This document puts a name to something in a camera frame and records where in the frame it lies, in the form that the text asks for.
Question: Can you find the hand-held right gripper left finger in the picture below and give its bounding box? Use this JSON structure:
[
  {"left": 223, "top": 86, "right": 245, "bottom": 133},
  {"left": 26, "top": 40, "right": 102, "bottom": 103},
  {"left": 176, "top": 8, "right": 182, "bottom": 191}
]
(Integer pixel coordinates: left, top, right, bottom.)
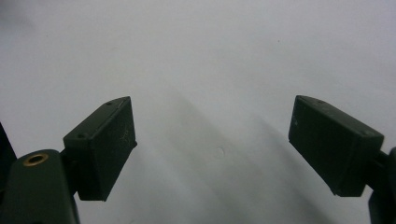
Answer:
[{"left": 63, "top": 95, "right": 138, "bottom": 203}]

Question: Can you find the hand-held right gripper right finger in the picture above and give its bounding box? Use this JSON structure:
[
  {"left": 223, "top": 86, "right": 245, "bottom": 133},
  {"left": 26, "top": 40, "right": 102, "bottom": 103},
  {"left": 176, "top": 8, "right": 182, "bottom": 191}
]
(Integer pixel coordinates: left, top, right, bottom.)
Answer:
[{"left": 288, "top": 94, "right": 385, "bottom": 198}]

